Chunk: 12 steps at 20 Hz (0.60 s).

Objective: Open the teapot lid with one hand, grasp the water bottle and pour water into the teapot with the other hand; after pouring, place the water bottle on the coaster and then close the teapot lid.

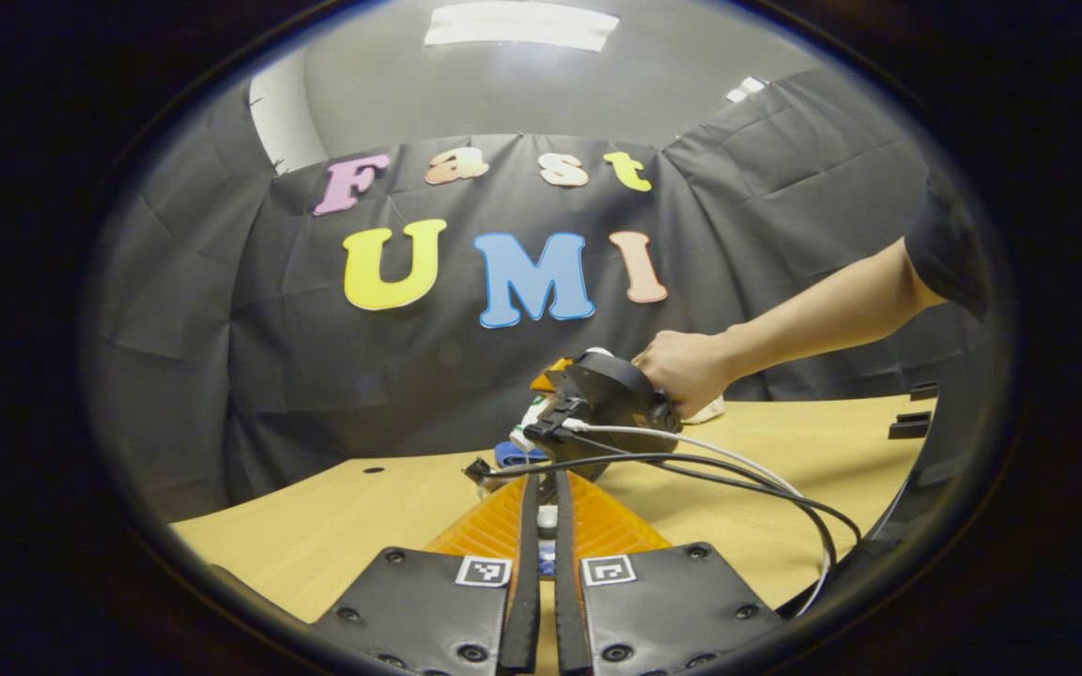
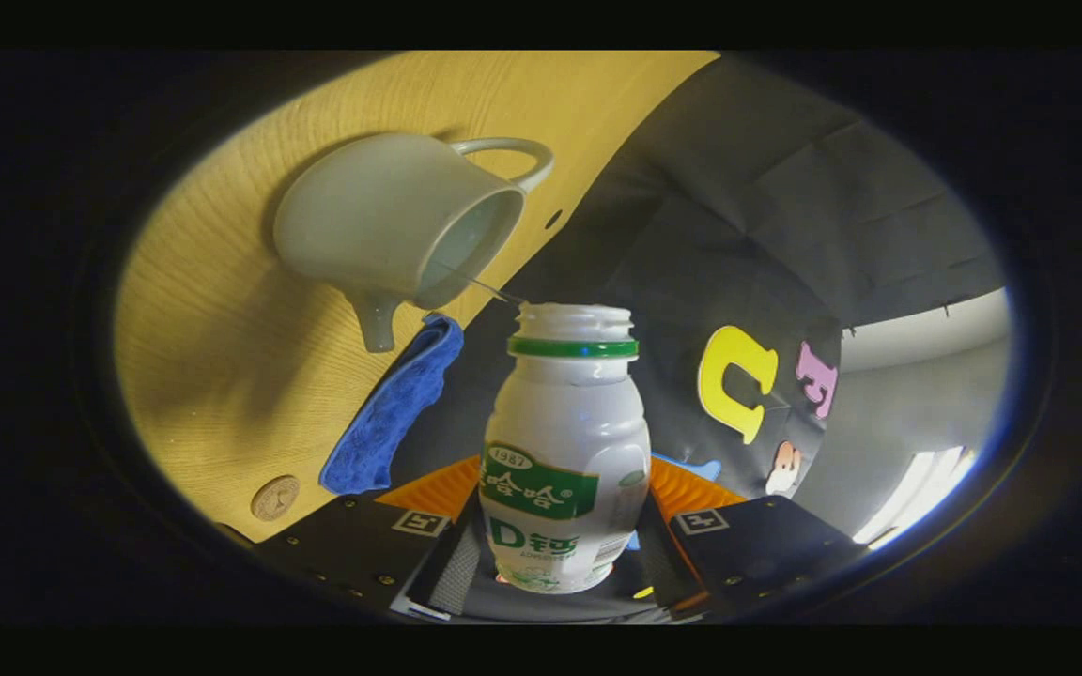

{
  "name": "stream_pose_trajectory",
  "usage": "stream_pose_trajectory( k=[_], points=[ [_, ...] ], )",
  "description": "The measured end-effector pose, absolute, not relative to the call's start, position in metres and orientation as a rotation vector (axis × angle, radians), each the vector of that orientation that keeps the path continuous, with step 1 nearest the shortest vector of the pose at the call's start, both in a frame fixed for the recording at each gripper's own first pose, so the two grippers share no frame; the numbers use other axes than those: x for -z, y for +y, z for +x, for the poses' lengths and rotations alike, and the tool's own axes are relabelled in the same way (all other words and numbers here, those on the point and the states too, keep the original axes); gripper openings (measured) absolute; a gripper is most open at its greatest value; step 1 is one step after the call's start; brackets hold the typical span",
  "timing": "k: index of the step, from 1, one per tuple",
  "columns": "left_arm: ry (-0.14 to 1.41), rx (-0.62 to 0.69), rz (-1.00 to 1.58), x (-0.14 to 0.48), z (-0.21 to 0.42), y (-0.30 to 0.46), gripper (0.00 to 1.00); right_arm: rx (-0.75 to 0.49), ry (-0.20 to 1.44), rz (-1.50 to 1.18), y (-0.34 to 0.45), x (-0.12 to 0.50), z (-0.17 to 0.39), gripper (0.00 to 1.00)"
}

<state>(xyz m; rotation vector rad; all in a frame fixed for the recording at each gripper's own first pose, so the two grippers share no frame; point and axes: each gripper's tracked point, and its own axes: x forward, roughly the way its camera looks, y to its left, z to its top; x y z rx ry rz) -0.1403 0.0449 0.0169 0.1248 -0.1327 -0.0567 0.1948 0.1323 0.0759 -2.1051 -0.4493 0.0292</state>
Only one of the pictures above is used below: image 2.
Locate blue towel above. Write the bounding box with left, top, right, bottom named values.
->
left=319, top=314, right=465, bottom=496

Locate round wooden coaster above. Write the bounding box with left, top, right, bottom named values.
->
left=251, top=474, right=301, bottom=523

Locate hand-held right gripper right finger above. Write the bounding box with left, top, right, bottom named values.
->
left=637, top=455, right=871, bottom=621

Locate white ceramic teacup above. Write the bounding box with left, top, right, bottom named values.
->
left=272, top=132, right=555, bottom=354

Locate white green label water bottle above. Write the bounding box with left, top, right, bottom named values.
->
left=478, top=302, right=653, bottom=596

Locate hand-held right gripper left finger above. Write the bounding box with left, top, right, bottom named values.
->
left=255, top=457, right=487, bottom=622

